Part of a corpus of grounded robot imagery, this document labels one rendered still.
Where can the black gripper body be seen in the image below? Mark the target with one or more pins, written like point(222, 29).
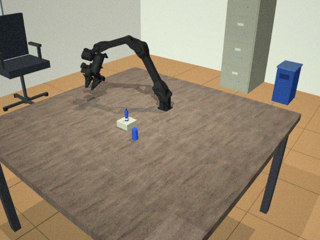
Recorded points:
point(94, 71)

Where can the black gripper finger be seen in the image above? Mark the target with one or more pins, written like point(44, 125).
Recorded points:
point(88, 80)
point(95, 83)

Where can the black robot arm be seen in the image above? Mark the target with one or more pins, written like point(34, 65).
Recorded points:
point(141, 49)

